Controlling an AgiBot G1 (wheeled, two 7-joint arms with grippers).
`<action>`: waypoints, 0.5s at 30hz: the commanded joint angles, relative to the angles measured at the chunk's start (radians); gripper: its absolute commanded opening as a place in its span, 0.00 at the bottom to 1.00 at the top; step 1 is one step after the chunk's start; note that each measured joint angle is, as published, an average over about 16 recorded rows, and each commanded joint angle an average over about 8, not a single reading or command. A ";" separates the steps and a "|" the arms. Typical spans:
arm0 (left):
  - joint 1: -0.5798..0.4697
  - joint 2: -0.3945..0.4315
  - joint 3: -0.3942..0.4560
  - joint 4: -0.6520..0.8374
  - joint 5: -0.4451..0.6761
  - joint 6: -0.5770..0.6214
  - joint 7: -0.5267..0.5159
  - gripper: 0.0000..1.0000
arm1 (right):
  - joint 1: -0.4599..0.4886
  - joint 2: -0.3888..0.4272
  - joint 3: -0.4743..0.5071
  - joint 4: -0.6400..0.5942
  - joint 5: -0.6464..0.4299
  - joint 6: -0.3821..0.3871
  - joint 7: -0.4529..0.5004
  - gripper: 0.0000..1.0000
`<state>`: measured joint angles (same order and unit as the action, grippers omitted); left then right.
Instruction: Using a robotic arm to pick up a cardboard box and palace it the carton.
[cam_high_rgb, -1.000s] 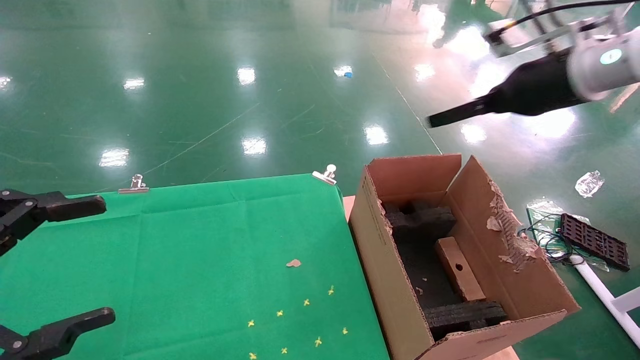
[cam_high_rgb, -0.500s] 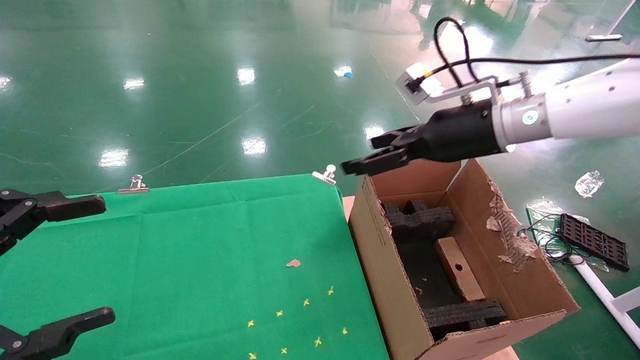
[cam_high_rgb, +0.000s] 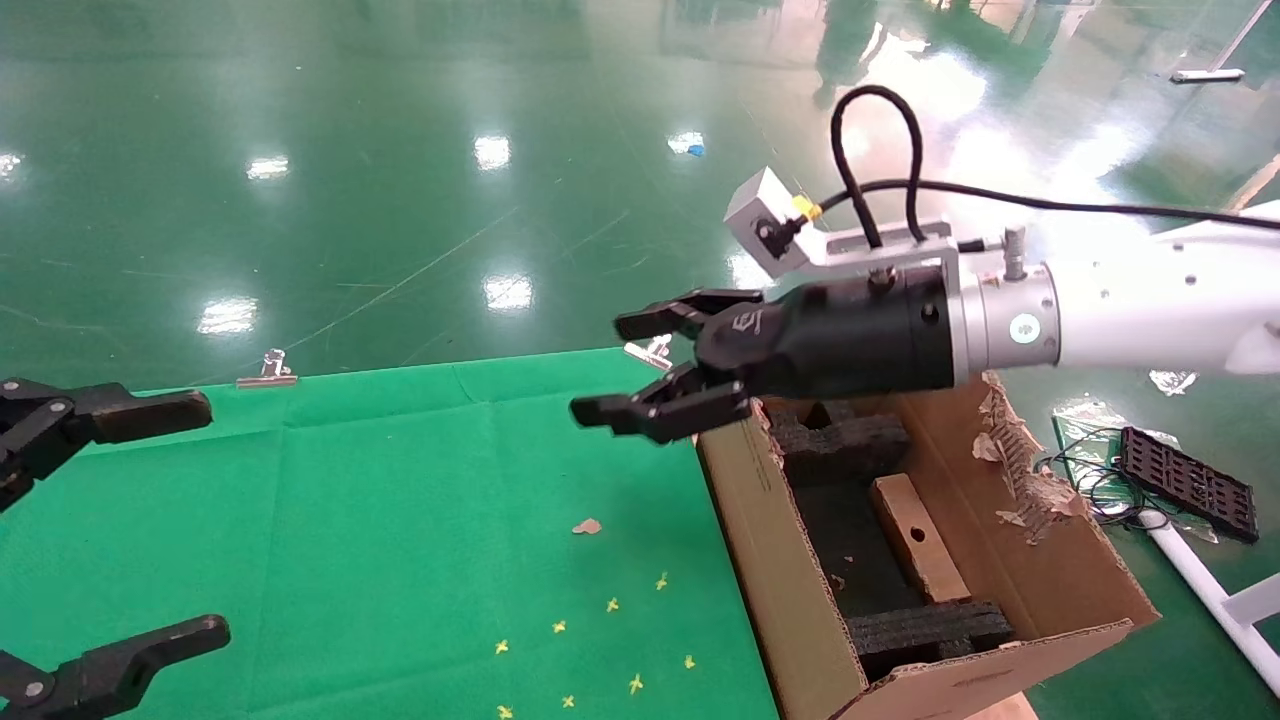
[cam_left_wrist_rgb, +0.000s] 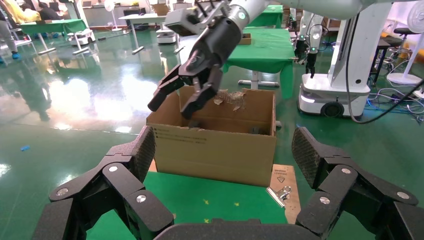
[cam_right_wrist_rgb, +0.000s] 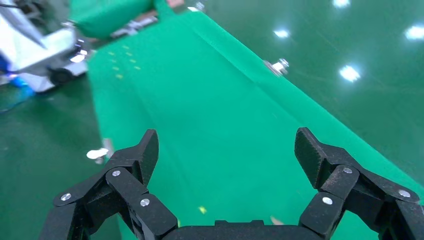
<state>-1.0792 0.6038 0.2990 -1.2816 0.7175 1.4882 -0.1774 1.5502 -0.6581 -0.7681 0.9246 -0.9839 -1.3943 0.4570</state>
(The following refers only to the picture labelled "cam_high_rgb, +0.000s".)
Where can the black plastic grid tray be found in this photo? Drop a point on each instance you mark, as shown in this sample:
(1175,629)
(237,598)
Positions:
(1190,485)

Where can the white table leg frame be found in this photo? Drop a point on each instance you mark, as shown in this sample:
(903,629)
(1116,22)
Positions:
(1200,585)

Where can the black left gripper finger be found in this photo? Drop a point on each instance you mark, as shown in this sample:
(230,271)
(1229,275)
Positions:
(140,413)
(120,668)

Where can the grey camera mounting bracket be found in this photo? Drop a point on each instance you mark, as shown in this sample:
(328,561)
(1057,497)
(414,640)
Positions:
(900,255)

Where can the small brown cardboard box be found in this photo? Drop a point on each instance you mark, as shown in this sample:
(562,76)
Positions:
(915,535)

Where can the crumpled clear plastic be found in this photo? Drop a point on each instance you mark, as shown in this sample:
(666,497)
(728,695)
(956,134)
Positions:
(1172,381)

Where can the silver binder clip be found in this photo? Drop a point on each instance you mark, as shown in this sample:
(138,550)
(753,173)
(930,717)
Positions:
(652,352)
(270,378)

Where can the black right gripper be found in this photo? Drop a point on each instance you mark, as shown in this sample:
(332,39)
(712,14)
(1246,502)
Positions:
(840,335)

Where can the black notched foam block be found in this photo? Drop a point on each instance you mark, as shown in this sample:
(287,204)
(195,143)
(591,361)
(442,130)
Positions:
(840,445)

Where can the white stand foot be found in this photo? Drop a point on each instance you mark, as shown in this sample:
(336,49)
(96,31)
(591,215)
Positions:
(1205,75)

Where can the small cardboard scrap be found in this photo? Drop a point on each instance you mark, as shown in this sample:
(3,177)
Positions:
(587,526)

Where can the large open brown carton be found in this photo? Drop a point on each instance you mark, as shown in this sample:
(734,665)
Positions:
(1070,580)

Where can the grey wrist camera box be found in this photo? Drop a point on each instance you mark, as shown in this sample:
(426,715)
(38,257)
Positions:
(760,215)

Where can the green table cloth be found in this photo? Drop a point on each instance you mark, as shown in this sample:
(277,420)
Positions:
(350,500)

